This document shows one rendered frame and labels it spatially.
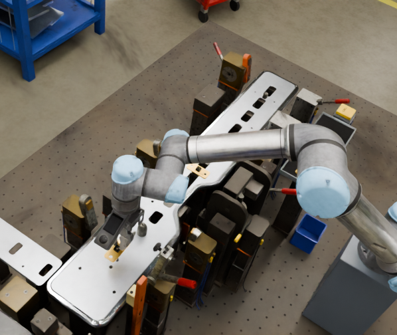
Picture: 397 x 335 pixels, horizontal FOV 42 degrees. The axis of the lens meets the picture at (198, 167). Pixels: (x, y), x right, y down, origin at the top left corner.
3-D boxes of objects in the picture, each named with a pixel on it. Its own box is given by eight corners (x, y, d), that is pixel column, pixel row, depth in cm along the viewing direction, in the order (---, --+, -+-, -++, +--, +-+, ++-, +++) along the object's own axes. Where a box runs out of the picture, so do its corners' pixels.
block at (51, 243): (50, 270, 185) (44, 226, 163) (76, 289, 182) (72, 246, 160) (36, 286, 180) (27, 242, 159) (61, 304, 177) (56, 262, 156)
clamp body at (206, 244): (182, 284, 189) (197, 227, 161) (207, 300, 186) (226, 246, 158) (172, 297, 185) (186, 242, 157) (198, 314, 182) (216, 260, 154)
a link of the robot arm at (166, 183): (193, 160, 133) (151, 151, 133) (186, 193, 126) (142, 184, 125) (188, 179, 139) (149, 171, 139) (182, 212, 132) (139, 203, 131)
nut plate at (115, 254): (121, 236, 156) (121, 234, 155) (131, 243, 155) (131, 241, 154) (103, 256, 151) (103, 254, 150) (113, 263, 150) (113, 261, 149)
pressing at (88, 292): (259, 66, 233) (259, 64, 232) (303, 89, 227) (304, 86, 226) (40, 288, 149) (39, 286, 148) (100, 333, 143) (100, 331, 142)
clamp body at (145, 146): (134, 191, 213) (139, 133, 187) (157, 206, 210) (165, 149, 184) (124, 201, 209) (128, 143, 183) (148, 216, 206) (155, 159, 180)
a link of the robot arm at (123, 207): (128, 207, 132) (103, 191, 134) (127, 218, 135) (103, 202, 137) (145, 190, 136) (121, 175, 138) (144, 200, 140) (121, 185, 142)
